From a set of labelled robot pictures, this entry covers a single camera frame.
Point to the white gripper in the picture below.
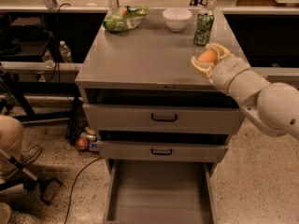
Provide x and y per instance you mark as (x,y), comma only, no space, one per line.
(226,74)

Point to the orange fruit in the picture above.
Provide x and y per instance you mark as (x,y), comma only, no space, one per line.
(208,56)

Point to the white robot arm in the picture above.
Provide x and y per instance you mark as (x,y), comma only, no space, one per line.
(272,107)

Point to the grey metal drawer cabinet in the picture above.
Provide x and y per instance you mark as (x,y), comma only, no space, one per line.
(149,66)

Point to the grey middle drawer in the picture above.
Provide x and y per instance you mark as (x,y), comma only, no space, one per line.
(148,151)

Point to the grey drawer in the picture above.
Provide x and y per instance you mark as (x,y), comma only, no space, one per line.
(164,119)
(159,192)
(148,151)

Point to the grey top drawer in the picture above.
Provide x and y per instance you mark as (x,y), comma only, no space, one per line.
(164,119)

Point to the grey bottom drawer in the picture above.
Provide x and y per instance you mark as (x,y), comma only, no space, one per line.
(159,192)

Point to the green soda can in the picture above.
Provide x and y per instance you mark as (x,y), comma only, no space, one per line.
(205,19)

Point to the white bowl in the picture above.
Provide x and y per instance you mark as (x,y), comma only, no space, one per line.
(176,18)

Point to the green chip bag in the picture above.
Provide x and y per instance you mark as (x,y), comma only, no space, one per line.
(125,19)

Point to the clear water bottle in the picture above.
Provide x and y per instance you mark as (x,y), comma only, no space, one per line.
(65,52)
(48,60)

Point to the silver can on floor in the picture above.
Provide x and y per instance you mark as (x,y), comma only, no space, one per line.
(90,137)

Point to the red apple on floor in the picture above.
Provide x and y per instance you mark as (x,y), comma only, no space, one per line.
(82,143)

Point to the black side table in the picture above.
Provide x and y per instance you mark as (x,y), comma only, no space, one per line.
(23,71)

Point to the grey sneaker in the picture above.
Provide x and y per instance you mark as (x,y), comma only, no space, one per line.
(29,155)
(21,218)

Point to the person leg beige trousers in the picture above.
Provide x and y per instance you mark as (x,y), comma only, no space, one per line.
(11,134)

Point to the black tripod stand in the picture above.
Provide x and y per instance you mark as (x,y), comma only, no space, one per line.
(48,188)

